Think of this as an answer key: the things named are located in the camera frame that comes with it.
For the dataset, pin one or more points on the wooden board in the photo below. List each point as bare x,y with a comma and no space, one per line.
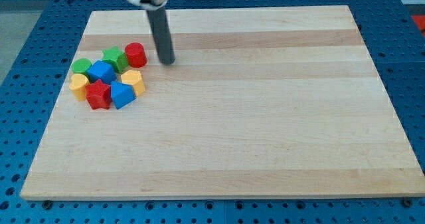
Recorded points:
261,103

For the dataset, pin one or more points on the red object at edge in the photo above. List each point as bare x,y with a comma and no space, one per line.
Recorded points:
420,22

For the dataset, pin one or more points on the red star block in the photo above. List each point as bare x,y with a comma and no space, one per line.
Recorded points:
98,95

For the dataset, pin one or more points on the yellow hexagon block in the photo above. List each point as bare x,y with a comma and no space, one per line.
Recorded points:
135,80

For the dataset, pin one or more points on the green star block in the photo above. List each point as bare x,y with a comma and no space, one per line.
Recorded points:
115,57

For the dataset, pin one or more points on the green cylinder block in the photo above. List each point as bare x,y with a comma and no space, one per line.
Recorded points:
81,66

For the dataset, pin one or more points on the blue cube block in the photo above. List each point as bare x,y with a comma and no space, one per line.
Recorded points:
101,71

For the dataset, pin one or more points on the yellow heart block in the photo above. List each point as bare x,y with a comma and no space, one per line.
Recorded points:
78,84

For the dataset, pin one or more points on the blue triangle block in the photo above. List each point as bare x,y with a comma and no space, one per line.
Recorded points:
121,94

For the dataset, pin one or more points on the grey cylindrical pointer rod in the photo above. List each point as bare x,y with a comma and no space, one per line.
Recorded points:
161,35

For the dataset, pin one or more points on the red cylinder block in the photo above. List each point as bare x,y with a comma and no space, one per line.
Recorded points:
136,55

